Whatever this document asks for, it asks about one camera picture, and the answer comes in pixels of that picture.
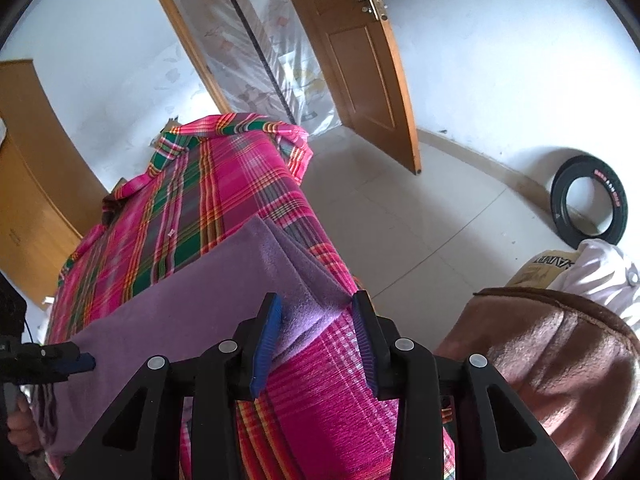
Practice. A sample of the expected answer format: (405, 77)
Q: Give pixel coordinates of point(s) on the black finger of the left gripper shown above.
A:
(84, 363)

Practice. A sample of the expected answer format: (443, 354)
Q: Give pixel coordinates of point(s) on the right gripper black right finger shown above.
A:
(467, 403)

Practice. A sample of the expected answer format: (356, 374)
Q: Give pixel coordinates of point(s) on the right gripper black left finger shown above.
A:
(138, 436)

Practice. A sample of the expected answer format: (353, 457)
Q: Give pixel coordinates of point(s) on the purple fleece pants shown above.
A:
(185, 314)

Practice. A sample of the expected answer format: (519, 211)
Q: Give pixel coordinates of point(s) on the person left hand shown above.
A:
(23, 431)

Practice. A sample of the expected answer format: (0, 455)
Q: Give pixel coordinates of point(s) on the brown fleece blanket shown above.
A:
(574, 363)

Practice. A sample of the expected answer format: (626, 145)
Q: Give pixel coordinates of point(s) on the wooden wardrobe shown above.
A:
(50, 198)

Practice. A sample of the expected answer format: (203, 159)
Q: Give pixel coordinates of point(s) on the pink green plaid bedsheet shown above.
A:
(318, 420)

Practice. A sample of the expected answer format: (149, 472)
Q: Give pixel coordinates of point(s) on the black vertical pole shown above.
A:
(261, 55)

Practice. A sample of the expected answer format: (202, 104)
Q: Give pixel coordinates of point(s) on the wooden door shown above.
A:
(359, 56)

